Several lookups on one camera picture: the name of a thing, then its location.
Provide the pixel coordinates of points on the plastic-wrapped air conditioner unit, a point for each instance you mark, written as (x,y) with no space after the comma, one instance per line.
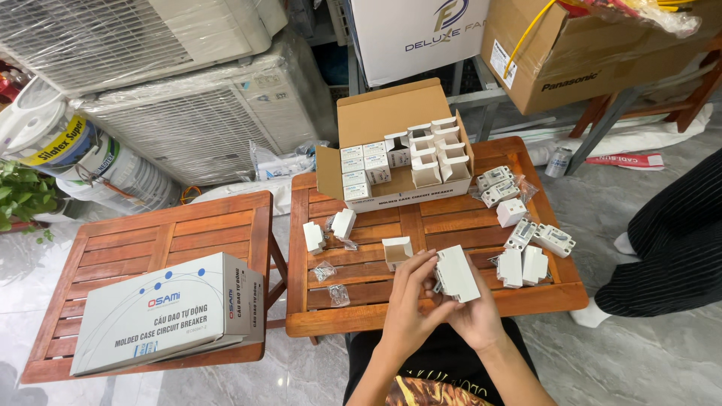
(113,39)
(197,124)

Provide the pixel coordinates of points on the white circuit breaker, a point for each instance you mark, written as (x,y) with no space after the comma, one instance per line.
(520,234)
(456,273)
(313,237)
(494,177)
(510,268)
(534,265)
(554,240)
(511,212)
(343,224)
(501,193)

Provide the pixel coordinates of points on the white paint bucket green label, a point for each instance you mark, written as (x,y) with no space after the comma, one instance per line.
(124,180)

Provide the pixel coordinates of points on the white paint bucket yellow label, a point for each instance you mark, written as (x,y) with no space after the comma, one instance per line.
(45,135)

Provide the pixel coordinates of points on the wooden stool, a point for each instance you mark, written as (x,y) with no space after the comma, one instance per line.
(694,96)

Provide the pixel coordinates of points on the open white printed carton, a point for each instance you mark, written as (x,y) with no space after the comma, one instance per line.
(383,110)

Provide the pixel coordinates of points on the small open white box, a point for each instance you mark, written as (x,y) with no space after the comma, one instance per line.
(396,251)

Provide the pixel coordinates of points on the person's black printed shirt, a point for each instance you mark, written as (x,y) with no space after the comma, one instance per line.
(440,361)

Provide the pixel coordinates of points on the red and white packet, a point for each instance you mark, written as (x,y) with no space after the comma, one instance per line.
(626,161)

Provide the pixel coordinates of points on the green potted plant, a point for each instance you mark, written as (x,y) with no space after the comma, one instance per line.
(22,194)

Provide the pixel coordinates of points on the plastic-wrapped colourful goods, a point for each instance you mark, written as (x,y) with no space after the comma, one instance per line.
(637,11)

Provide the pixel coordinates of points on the closed white printed carton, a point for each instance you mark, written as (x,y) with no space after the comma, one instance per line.
(163,316)

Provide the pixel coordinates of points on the large white fan box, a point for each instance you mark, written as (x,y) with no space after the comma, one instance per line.
(412,34)

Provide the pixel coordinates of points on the small clear plastic bag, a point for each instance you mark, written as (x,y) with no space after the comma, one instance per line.
(528,189)
(339,295)
(349,244)
(329,223)
(324,271)

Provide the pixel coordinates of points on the person's left hand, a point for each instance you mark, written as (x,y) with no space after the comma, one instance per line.
(409,316)

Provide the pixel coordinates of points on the slatted wooden folding table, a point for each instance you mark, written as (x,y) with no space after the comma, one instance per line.
(428,225)
(141,237)

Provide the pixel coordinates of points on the group of open small boxes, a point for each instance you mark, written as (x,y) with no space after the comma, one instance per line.
(437,152)

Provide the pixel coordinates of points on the clear plastic bag of goods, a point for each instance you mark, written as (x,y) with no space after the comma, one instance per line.
(279,163)

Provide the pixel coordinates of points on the person's right hand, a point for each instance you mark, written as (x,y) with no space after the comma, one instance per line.
(476,327)

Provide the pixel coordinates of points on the long white sack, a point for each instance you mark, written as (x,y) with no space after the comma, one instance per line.
(637,138)

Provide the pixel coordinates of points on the group of closed small boxes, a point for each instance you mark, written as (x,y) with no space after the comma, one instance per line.
(364,169)

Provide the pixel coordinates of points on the brown cardboard carton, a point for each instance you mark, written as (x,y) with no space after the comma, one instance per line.
(586,62)

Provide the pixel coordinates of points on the silver drink can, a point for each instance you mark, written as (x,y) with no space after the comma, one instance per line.
(558,162)

